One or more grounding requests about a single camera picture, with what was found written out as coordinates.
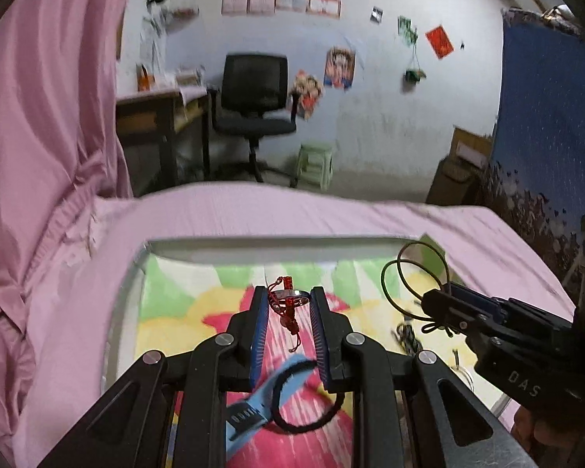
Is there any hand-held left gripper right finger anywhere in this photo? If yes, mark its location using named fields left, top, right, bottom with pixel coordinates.
left=309, top=287, right=539, bottom=468

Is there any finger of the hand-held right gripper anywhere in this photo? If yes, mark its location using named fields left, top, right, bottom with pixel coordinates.
left=422, top=289, right=491, bottom=338
left=446, top=282, right=505, bottom=320

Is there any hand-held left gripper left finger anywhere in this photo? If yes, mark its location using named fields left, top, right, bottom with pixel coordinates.
left=36, top=285, right=274, bottom=468

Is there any red string bracelet with ring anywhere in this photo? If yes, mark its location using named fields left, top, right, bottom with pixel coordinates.
left=267, top=277, right=309, bottom=354

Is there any metal chain bracelet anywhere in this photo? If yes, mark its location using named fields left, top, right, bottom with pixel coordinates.
left=395, top=324, right=420, bottom=359

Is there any thin dark wire bangle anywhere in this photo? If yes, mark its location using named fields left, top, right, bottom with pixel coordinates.
left=397, top=241, right=450, bottom=303
left=381, top=259, right=432, bottom=325

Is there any blue wrist watch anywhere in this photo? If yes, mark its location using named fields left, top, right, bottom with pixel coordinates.
left=224, top=358, right=313, bottom=459

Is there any black hair tie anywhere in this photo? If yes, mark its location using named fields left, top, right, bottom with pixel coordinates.
left=268, top=360, right=346, bottom=434

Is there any person's right hand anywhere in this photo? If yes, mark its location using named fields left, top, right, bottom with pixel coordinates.
left=512, top=400, right=573, bottom=454

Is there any brown cardboard box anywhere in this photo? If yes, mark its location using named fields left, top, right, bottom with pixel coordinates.
left=426, top=156, right=483, bottom=206

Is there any pink floral bedsheet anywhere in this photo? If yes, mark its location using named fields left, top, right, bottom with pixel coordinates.
left=10, top=183, right=578, bottom=468

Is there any cardboard box with white label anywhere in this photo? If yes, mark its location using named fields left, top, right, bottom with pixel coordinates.
left=451, top=127, right=493, bottom=169

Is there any green plastic stool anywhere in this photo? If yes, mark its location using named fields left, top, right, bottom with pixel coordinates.
left=295, top=142, right=333, bottom=191

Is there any blue fabric wardrobe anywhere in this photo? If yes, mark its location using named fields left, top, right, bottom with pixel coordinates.
left=480, top=7, right=585, bottom=284

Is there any wooden desk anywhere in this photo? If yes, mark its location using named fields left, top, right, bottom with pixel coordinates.
left=116, top=85, right=213, bottom=196

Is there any black office chair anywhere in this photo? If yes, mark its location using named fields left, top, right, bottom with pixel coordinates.
left=209, top=53, right=298, bottom=183

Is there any orange packet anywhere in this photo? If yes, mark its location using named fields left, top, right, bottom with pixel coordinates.
left=136, top=63, right=156, bottom=91

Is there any bag on wardrobe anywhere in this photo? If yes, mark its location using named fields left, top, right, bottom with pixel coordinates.
left=541, top=4, right=583, bottom=30

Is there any pink curtain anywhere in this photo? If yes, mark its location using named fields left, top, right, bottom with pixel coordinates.
left=0, top=0, right=142, bottom=449

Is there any cartoon family wall poster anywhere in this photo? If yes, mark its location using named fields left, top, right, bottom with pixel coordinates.
left=292, top=69, right=323, bottom=120

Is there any red diamond wall decoration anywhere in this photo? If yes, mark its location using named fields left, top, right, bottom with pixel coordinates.
left=425, top=25, right=454, bottom=60

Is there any cartoon boy wall poster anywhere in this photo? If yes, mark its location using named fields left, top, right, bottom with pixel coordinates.
left=324, top=48, right=356, bottom=89

